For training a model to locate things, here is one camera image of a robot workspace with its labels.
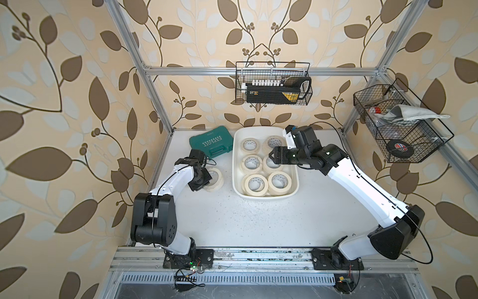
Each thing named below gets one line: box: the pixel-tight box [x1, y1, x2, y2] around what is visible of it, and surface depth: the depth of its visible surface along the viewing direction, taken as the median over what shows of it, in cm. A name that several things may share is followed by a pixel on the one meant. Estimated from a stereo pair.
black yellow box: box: [245, 85, 302, 104], surface depth 86 cm
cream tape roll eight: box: [203, 166, 225, 193], surface depth 88 cm
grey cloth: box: [374, 104, 450, 123], surface depth 63 cm
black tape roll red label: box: [386, 139, 415, 159], surface depth 73 cm
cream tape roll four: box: [240, 153, 263, 174], surface depth 99 cm
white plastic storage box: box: [232, 126, 300, 200], surface depth 96 cm
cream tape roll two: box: [267, 170, 292, 196], surface depth 91 cm
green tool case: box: [189, 125, 234, 159], surface depth 111 cm
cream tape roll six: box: [240, 137, 260, 154], surface depth 114 cm
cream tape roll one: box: [241, 173, 269, 197], surface depth 91 cm
